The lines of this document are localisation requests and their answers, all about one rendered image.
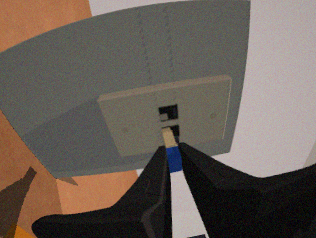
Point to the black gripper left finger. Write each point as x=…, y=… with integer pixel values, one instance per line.
x=143, y=212

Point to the grey panel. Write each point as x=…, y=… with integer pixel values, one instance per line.
x=93, y=96

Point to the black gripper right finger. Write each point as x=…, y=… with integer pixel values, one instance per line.
x=234, y=204

